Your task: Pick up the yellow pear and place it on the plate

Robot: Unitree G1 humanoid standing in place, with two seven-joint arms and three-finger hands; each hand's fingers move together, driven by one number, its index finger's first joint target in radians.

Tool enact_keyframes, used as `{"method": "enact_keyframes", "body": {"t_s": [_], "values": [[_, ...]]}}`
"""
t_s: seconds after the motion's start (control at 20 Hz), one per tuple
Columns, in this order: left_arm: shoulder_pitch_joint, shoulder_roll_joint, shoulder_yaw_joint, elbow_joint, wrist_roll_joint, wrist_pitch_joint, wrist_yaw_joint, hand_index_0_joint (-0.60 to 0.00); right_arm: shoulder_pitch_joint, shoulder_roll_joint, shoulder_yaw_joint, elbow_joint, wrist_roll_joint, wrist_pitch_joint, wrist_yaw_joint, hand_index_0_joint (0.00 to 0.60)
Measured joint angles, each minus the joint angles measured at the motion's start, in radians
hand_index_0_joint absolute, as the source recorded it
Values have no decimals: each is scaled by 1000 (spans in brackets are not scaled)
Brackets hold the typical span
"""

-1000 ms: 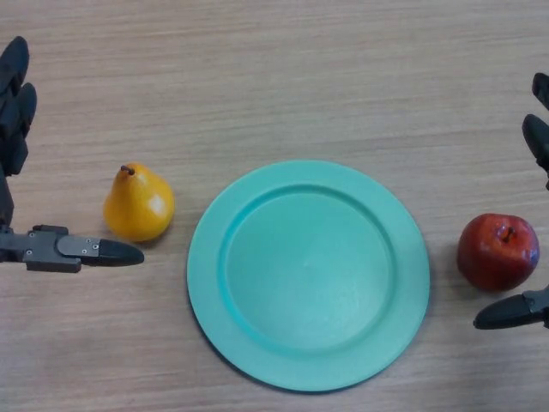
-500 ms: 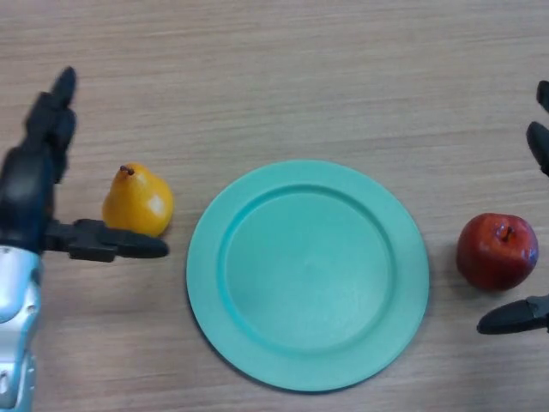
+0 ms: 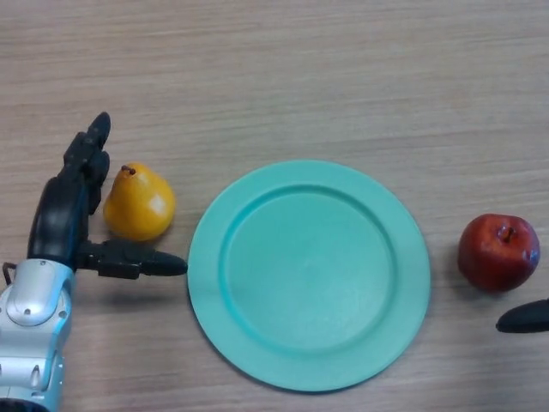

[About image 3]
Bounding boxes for green round plate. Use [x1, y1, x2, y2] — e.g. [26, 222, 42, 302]
[187, 160, 431, 393]

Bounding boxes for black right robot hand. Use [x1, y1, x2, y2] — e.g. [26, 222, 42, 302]
[495, 297, 549, 335]

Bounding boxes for yellow pear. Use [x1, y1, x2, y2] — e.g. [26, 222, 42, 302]
[103, 161, 177, 243]

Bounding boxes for red apple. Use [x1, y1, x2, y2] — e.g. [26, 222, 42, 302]
[456, 214, 540, 294]

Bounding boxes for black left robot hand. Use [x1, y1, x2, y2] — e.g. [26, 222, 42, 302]
[26, 112, 189, 281]

